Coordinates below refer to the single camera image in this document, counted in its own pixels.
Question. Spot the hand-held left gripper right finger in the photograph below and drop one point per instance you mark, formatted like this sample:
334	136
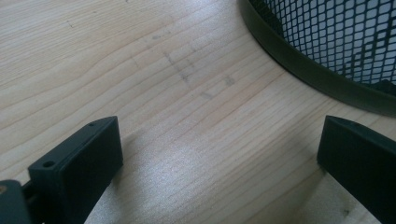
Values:
361	161

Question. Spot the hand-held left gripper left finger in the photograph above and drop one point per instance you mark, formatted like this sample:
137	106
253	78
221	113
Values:
77	168

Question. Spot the trash bin with plastic liner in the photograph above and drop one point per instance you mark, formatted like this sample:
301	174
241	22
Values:
342	38

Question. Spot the black mesh trash can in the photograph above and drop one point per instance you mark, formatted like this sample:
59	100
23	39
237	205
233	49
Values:
311	68

